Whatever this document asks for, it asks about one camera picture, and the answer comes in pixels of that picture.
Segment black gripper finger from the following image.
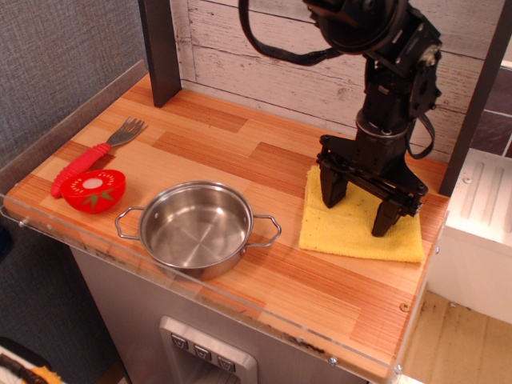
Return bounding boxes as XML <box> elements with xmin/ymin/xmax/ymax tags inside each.
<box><xmin>372</xmin><ymin>201</ymin><xmax>402</xmax><ymax>238</ymax></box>
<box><xmin>320</xmin><ymin>164</ymin><xmax>347</xmax><ymax>209</ymax></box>

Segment grey toy fridge cabinet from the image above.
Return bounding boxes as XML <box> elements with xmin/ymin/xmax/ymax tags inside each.
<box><xmin>72</xmin><ymin>250</ymin><xmax>364</xmax><ymax>383</ymax></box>

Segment silver dispenser button panel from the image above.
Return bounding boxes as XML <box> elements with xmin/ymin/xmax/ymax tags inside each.
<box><xmin>159</xmin><ymin>316</ymin><xmax>258</xmax><ymax>383</ymax></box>

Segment white toy sink unit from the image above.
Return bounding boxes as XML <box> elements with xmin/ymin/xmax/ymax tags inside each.
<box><xmin>427</xmin><ymin>150</ymin><xmax>511</xmax><ymax>322</ymax></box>

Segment yellow object bottom left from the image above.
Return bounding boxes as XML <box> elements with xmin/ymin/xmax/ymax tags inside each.
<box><xmin>30</xmin><ymin>366</ymin><xmax>62</xmax><ymax>384</ymax></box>

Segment yellow cloth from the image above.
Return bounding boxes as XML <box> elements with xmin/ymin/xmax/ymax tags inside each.
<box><xmin>299</xmin><ymin>166</ymin><xmax>425</xmax><ymax>262</ymax></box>

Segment dark right shelf post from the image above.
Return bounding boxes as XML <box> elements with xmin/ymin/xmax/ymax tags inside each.
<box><xmin>438</xmin><ymin>0</ymin><xmax>511</xmax><ymax>197</ymax></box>

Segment red toy tomato half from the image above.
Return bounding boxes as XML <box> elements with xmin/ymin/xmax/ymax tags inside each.
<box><xmin>61</xmin><ymin>170</ymin><xmax>126</xmax><ymax>214</ymax></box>

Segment dark left shelf post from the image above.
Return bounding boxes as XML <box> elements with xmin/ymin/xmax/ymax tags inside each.
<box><xmin>138</xmin><ymin>0</ymin><xmax>182</xmax><ymax>107</ymax></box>

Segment clear acrylic table guard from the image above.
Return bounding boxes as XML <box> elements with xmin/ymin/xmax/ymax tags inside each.
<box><xmin>3</xmin><ymin>187</ymin><xmax>428</xmax><ymax>383</ymax></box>

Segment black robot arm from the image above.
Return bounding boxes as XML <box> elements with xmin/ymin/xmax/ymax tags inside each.
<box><xmin>307</xmin><ymin>1</ymin><xmax>442</xmax><ymax>237</ymax></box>

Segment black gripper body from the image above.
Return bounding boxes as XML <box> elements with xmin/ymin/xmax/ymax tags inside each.
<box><xmin>317</xmin><ymin>127</ymin><xmax>427</xmax><ymax>217</ymax></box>

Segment steel pot with handles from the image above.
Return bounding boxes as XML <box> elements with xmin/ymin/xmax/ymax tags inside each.
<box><xmin>114</xmin><ymin>181</ymin><xmax>282</xmax><ymax>281</ymax></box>

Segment dark shelf post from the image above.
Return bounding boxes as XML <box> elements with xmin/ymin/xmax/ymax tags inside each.
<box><xmin>138</xmin><ymin>0</ymin><xmax>182</xmax><ymax>107</ymax></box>
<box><xmin>438</xmin><ymin>0</ymin><xmax>511</xmax><ymax>197</ymax></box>

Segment fork with red handle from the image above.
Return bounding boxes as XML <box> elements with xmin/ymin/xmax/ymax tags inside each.
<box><xmin>50</xmin><ymin>118</ymin><xmax>145</xmax><ymax>198</ymax></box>

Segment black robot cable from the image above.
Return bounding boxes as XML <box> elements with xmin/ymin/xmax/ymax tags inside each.
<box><xmin>238</xmin><ymin>0</ymin><xmax>341</xmax><ymax>65</ymax></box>

